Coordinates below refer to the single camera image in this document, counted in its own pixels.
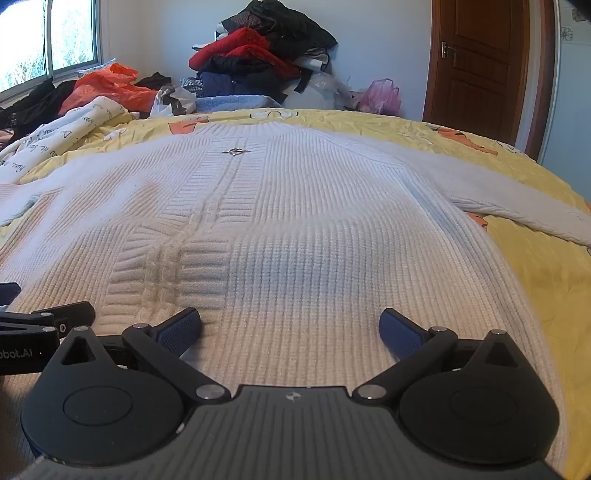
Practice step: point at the pile of dark and red clothes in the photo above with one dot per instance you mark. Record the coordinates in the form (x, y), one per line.
(249, 46)

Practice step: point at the white knit sweater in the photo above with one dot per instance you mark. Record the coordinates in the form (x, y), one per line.
(295, 230)

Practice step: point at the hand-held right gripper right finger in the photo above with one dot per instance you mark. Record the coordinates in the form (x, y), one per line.
(400, 334)

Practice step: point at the clear plastic bag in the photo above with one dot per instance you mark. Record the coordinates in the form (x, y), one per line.
(323, 90)

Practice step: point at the yellow printed bed sheet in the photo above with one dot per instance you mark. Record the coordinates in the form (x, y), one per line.
(545, 258)

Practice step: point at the orange plastic bag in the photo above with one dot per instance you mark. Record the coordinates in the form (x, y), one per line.
(106, 87)

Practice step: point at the white lettered quilt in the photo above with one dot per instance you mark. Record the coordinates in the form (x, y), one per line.
(69, 129)

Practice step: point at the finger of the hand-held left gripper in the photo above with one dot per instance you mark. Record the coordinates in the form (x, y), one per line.
(8, 293)
(55, 316)

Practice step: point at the black clothes heap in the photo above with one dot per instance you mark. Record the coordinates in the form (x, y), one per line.
(32, 106)

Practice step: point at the window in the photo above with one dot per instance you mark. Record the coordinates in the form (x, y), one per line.
(27, 41)

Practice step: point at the pink plastic bag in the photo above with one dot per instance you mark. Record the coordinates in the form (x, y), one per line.
(381, 97)

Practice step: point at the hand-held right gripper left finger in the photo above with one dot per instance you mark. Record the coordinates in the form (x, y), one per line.
(180, 331)

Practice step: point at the light blue folded towel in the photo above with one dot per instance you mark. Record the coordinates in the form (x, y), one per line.
(235, 102)

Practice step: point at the dark garment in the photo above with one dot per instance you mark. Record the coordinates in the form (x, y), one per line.
(154, 81)

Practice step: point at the brown wooden door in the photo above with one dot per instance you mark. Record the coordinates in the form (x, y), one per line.
(480, 69)

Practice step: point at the white plastic bag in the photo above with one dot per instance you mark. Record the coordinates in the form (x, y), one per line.
(168, 104)

